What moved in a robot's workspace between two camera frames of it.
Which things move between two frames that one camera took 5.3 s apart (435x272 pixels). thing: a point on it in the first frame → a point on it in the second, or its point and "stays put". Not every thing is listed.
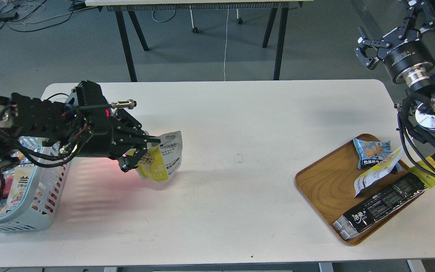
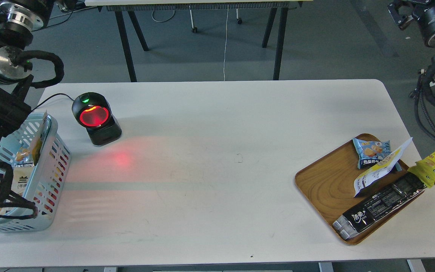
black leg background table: (119, 6) stays put
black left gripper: (112, 133) → (30, 14)
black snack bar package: (351, 223) stays put
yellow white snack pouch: (161, 160) → (29, 153)
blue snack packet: (372, 153) stays put
